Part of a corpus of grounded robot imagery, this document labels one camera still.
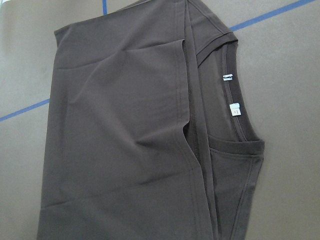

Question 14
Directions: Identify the dark brown t-shirt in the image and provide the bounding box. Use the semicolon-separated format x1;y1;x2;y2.
37;0;265;240

